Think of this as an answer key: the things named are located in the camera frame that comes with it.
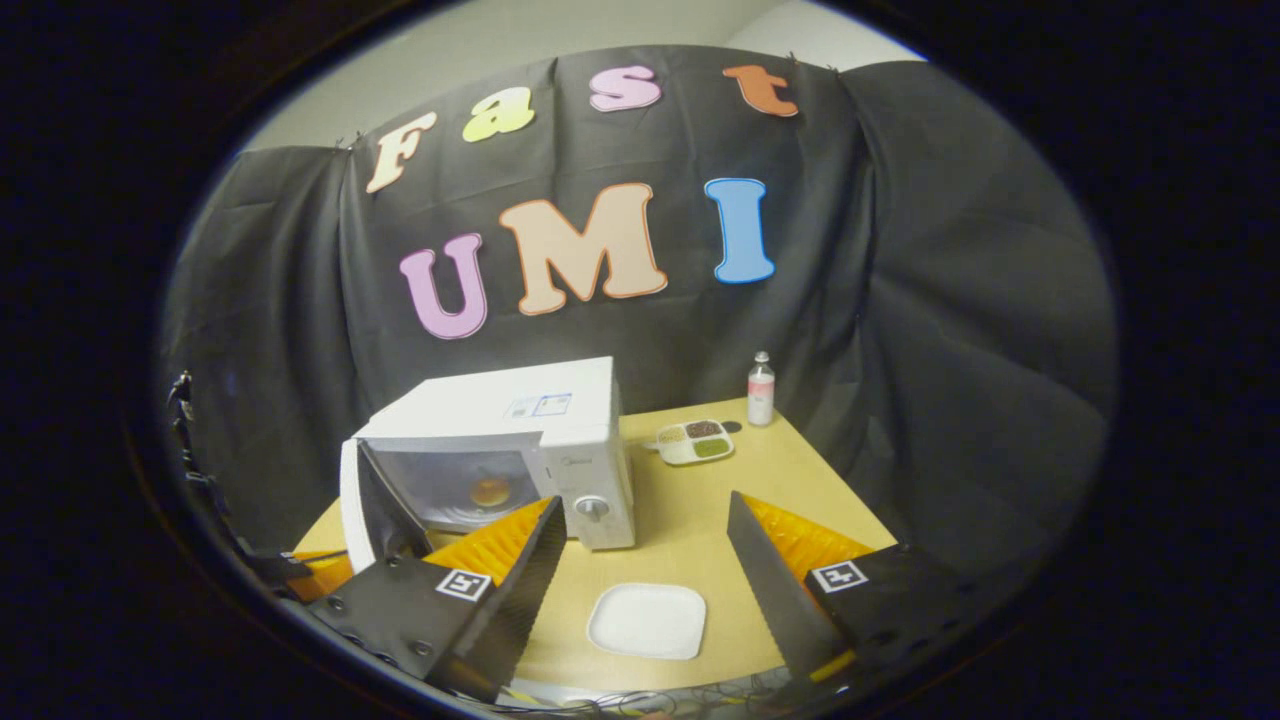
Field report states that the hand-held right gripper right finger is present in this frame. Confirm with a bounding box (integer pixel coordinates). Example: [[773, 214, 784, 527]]
[[726, 490, 986, 701]]

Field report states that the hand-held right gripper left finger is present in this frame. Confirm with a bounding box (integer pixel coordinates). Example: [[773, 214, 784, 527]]
[[300, 495, 567, 704]]

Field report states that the white microwave oven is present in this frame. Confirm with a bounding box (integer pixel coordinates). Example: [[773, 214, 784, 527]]
[[338, 356, 637, 576]]

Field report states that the white square plate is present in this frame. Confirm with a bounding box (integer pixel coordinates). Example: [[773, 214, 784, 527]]
[[586, 583, 708, 661]]

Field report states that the white divided dish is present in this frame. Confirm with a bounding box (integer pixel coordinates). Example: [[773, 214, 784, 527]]
[[655, 419, 736, 467]]

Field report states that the small pink label bottle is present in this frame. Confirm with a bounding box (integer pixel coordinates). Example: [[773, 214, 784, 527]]
[[747, 351, 777, 428]]

